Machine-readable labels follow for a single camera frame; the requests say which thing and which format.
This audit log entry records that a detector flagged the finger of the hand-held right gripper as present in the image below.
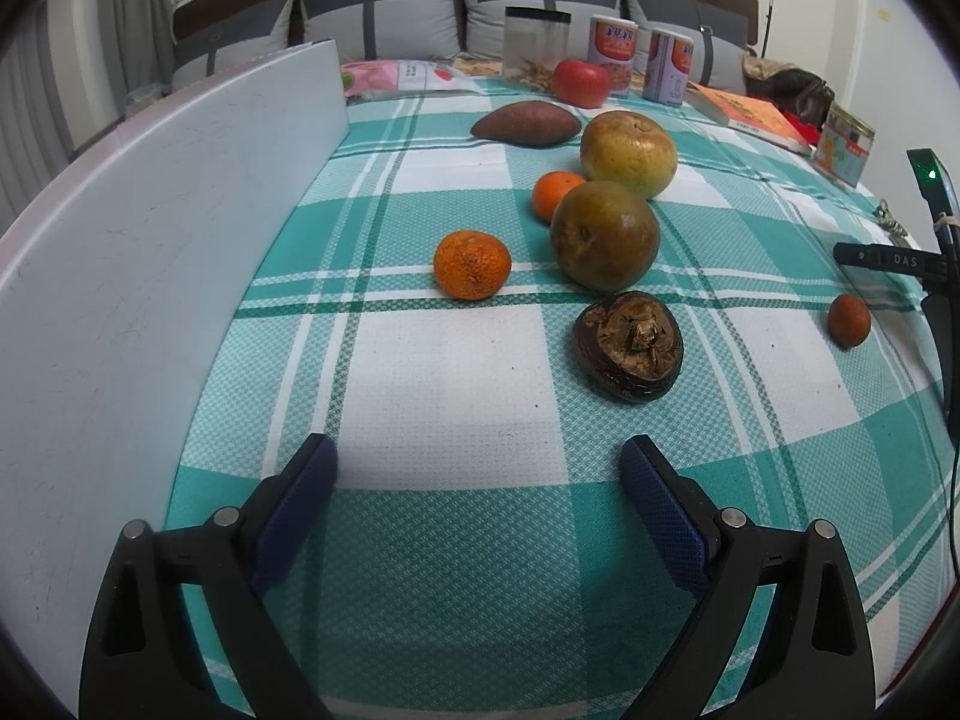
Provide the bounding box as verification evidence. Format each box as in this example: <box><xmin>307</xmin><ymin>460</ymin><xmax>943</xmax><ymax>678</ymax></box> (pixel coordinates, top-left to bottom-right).
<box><xmin>834</xmin><ymin>242</ymin><xmax>950</xmax><ymax>278</ymax></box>

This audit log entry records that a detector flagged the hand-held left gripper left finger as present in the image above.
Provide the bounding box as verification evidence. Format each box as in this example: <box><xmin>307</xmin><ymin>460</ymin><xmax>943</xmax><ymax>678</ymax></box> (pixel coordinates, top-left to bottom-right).
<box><xmin>79</xmin><ymin>433</ymin><xmax>338</xmax><ymax>720</ymax></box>

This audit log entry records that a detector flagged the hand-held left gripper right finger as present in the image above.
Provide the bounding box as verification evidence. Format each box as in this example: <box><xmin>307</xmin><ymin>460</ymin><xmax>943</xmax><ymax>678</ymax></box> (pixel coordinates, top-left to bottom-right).
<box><xmin>619</xmin><ymin>434</ymin><xmax>877</xmax><ymax>720</ymax></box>

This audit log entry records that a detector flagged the small brown round fruit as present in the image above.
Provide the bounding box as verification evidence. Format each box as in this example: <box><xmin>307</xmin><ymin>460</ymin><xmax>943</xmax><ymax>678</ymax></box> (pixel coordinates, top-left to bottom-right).
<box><xmin>828</xmin><ymin>294</ymin><xmax>872</xmax><ymax>350</ymax></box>

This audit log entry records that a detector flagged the dark shrivelled fruit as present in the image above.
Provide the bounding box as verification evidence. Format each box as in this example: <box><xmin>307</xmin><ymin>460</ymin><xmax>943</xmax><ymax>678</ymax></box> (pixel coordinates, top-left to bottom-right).
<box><xmin>574</xmin><ymin>291</ymin><xmax>684</xmax><ymax>404</ymax></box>

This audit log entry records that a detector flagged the white board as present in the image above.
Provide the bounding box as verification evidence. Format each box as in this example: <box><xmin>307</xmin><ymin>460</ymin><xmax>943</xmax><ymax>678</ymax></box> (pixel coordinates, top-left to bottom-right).
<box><xmin>0</xmin><ymin>37</ymin><xmax>350</xmax><ymax>720</ymax></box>

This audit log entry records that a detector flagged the large yellow-green citrus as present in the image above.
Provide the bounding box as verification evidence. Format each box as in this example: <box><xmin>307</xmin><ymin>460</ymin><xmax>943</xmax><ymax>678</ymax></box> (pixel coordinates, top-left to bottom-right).
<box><xmin>580</xmin><ymin>111</ymin><xmax>679</xmax><ymax>200</ymax></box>

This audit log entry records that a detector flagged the large brown-green citrus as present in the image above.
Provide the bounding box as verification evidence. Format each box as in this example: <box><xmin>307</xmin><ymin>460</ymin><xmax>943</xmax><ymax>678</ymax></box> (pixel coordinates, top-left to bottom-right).
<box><xmin>550</xmin><ymin>181</ymin><xmax>662</xmax><ymax>294</ymax></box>

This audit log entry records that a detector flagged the bumpy orange tangerine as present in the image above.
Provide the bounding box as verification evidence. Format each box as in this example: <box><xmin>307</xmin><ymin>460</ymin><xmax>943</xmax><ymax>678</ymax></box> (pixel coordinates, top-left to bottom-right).
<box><xmin>433</xmin><ymin>230</ymin><xmax>512</xmax><ymax>301</ymax></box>

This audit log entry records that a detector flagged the small tangerine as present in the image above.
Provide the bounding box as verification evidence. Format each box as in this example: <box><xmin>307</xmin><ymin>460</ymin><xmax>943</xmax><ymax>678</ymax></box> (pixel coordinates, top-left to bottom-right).
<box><xmin>532</xmin><ymin>172</ymin><xmax>587</xmax><ymax>224</ymax></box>

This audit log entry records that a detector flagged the red apple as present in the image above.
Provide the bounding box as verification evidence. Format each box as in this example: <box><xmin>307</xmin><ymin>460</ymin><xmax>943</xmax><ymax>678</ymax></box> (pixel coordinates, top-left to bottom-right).
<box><xmin>552</xmin><ymin>58</ymin><xmax>611</xmax><ymax>109</ymax></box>

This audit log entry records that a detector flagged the sweet potato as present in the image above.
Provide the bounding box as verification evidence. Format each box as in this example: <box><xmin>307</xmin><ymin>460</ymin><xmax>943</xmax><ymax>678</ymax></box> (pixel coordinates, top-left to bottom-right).
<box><xmin>471</xmin><ymin>100</ymin><xmax>582</xmax><ymax>146</ymax></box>

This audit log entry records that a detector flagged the bunch of keys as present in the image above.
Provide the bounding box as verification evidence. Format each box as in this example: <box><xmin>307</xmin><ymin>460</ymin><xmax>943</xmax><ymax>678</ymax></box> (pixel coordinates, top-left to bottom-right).
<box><xmin>874</xmin><ymin>199</ymin><xmax>913</xmax><ymax>245</ymax></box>

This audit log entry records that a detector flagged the printed tin box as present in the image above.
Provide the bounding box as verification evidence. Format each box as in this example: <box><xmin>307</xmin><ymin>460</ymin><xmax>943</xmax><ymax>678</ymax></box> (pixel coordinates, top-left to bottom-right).
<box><xmin>814</xmin><ymin>101</ymin><xmax>877</xmax><ymax>188</ymax></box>

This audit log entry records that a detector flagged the teal plaid cloth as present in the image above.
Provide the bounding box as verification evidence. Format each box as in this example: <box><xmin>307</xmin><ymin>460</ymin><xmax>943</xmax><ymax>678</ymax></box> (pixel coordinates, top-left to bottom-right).
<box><xmin>165</xmin><ymin>64</ymin><xmax>960</xmax><ymax>720</ymax></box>

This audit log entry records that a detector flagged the dark bag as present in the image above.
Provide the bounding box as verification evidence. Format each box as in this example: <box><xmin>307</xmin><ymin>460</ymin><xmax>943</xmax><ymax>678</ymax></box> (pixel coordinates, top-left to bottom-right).
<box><xmin>742</xmin><ymin>52</ymin><xmax>835</xmax><ymax>137</ymax></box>

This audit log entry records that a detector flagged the orange book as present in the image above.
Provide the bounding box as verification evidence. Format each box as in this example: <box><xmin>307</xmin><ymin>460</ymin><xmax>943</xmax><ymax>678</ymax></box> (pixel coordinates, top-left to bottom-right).
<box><xmin>684</xmin><ymin>82</ymin><xmax>818</xmax><ymax>158</ymax></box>

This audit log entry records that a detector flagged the clear jar with black lid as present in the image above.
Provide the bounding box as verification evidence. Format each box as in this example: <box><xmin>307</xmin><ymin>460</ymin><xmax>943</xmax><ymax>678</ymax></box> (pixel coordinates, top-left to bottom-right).
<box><xmin>501</xmin><ymin>6</ymin><xmax>572</xmax><ymax>88</ymax></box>

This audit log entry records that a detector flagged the pink snack packet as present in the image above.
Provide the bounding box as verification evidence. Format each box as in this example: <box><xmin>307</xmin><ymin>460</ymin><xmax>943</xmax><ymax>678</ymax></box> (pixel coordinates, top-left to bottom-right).
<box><xmin>341</xmin><ymin>62</ymin><xmax>410</xmax><ymax>103</ymax></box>

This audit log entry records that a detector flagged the white snack packet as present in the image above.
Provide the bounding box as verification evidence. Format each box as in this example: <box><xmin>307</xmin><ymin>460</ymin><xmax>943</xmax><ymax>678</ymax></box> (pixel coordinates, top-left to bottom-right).
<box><xmin>397</xmin><ymin>58</ymin><xmax>490</xmax><ymax>95</ymax></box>

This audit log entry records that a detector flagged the grey curtain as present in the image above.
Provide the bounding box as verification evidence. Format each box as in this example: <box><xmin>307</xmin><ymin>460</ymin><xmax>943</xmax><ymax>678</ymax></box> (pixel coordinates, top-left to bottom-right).
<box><xmin>0</xmin><ymin>0</ymin><xmax>175</xmax><ymax>162</ymax></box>

